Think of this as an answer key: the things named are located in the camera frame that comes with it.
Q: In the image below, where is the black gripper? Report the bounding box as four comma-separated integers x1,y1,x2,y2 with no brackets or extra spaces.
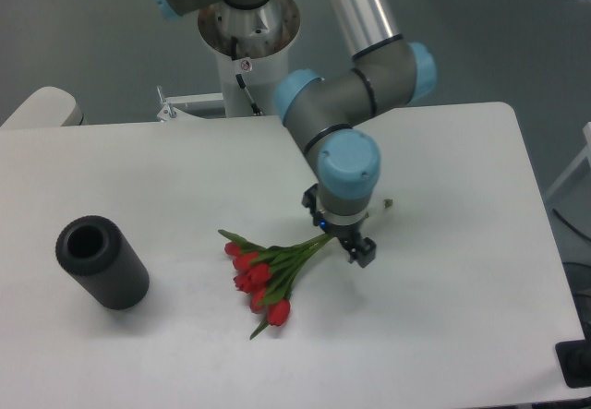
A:
302,185,377,269

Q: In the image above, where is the red tulip bouquet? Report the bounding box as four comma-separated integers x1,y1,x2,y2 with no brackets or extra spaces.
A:
218,218,335,340

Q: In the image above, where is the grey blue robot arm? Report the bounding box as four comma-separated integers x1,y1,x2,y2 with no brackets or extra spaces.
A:
155,0,437,266

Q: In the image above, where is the black ribbed cylinder vase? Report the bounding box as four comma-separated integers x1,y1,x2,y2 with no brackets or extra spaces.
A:
54,215,150,310

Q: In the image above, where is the black device at table edge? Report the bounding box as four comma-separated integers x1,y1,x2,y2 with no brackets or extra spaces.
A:
555,340,590,389

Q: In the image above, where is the white rounded side table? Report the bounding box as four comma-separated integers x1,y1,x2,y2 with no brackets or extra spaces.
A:
1,86,88,130

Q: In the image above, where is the black cable on pedestal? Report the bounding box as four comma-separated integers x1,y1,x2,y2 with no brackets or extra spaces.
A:
230,35,264,117

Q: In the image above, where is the white metal base frame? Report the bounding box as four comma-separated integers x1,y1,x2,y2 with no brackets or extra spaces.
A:
156,85,277,122

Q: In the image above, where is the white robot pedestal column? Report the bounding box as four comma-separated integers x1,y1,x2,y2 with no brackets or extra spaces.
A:
198,0,301,106

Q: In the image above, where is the black cable on floor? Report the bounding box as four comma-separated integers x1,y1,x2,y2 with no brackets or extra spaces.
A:
552,206,591,239

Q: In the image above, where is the white frame at right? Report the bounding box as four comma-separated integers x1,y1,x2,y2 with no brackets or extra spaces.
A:
542,123,590,205

